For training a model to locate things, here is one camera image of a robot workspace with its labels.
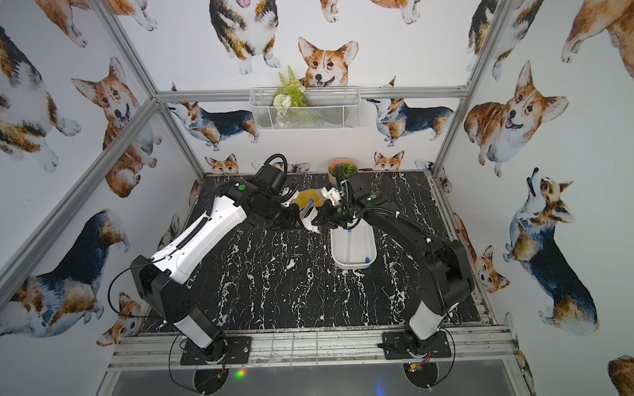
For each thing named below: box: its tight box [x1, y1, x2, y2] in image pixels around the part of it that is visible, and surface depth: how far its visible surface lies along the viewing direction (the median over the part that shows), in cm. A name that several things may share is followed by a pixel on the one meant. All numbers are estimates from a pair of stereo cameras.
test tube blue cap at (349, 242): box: [347, 226, 353, 259], surface depth 98 cm
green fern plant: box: [272, 66, 308, 108], surface depth 85 cm
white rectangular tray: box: [330, 217, 378, 269], surface depth 97 cm
